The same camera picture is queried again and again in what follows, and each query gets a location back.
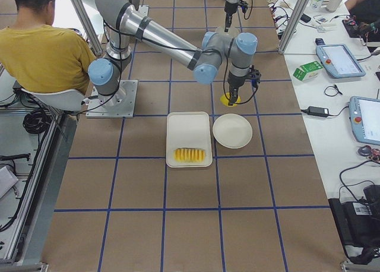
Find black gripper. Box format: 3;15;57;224
228;81;244;106

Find yellow lemon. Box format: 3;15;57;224
220;92;241;107

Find white round plate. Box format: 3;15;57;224
213;113;252;149

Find white rectangular tray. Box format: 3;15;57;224
166;112;213;168

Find green white carton box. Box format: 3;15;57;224
293;61;323;81

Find sliced yellow fruit pieces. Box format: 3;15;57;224
173;148;205;163

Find black power adapter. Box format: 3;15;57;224
308;106;330;118

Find blue teach pendant upper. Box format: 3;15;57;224
315;44;366;78

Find blue teach pendant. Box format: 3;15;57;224
349;96;379;145
315;44;366;78

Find blue teach pendant lower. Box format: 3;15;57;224
349;96;379;145

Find white chair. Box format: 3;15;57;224
20;88;85;112

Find black equipment case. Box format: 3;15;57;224
328;185;379;265

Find person in yellow shirt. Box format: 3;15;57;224
1;0;96;94

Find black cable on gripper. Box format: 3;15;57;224
237;64;263;105

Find right aluminium frame post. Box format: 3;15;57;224
278;0;309;54

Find aluminium frame post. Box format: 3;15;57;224
278;0;309;54
70;0;103;56

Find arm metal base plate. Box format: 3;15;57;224
85;80;138;118

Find coiled black floor cable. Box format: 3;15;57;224
23;107;60;135

